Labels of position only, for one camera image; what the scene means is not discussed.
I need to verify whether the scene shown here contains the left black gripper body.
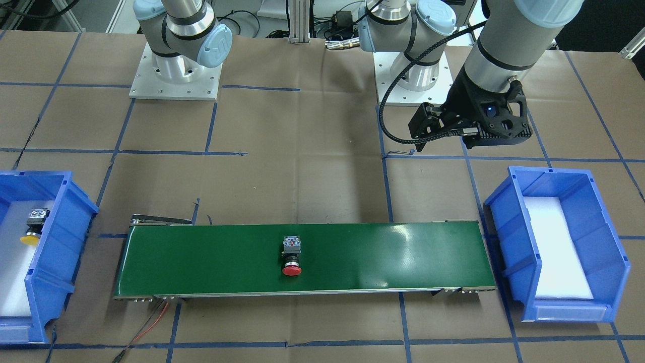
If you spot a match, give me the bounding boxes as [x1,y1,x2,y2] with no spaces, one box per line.
[408,70,533,149]

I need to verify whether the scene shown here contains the red push button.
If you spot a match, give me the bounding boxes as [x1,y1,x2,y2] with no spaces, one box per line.
[281,236,302,276]

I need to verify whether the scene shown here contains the yellow push button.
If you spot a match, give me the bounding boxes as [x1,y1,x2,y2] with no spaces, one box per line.
[19,208,50,246]

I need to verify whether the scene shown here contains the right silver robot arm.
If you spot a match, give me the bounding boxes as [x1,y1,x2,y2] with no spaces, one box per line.
[133,1,233,84]

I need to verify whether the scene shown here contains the blue bin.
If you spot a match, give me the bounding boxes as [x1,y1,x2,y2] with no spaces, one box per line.
[485,166,630,323]
[1,170,99,344]

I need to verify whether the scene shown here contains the black power adapter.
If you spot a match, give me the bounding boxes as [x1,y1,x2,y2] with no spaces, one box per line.
[332,10,353,32]

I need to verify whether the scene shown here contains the white foam pad bin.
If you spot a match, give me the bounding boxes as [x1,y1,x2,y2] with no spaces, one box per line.
[524,196,594,300]
[1,200,54,317]

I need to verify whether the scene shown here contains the green conveyor belt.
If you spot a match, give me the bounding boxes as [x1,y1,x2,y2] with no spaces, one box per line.
[113,221,496,299]

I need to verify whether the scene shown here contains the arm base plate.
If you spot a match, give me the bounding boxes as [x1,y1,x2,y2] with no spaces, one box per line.
[374,51,453,106]
[129,44,223,101]

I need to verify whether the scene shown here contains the aluminium frame post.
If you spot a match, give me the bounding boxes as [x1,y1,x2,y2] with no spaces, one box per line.
[287,1,313,44]

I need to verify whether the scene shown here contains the red black conveyor wires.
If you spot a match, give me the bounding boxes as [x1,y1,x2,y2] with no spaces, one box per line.
[112,298,174,362]

